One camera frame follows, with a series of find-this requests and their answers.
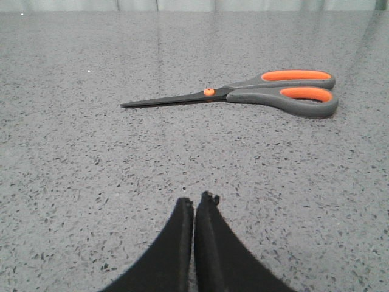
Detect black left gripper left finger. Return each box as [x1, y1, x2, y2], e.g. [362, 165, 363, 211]
[103, 197, 193, 291]

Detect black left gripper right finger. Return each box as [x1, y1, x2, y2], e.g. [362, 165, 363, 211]
[194, 192, 292, 291]

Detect grey orange handled scissors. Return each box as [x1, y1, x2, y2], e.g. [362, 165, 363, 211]
[120, 69, 339, 118]

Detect grey curtain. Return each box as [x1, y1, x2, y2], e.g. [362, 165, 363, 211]
[1, 0, 388, 13]

